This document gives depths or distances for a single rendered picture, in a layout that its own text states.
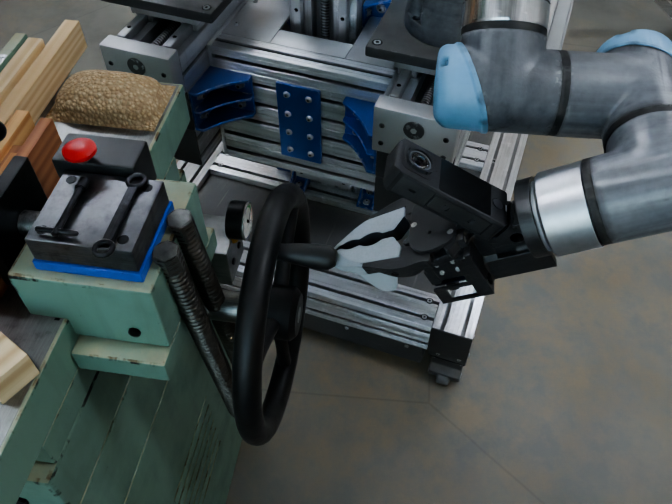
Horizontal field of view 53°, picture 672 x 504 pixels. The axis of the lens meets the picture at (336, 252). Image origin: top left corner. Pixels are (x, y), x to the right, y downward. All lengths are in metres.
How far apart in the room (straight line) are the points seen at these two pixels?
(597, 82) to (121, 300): 0.45
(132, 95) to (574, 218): 0.54
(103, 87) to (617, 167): 0.59
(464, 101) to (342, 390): 1.11
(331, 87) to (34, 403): 0.79
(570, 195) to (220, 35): 0.89
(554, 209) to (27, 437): 0.49
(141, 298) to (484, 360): 1.20
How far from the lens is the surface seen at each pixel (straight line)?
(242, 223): 1.02
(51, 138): 0.77
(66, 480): 0.76
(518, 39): 0.61
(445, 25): 1.11
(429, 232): 0.61
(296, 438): 1.57
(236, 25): 1.35
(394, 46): 1.12
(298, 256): 0.64
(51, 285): 0.64
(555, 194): 0.58
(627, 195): 0.57
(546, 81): 0.61
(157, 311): 0.62
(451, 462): 1.56
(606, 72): 0.62
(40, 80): 0.92
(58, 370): 0.69
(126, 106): 0.86
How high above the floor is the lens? 1.43
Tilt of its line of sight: 50 degrees down
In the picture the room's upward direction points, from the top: straight up
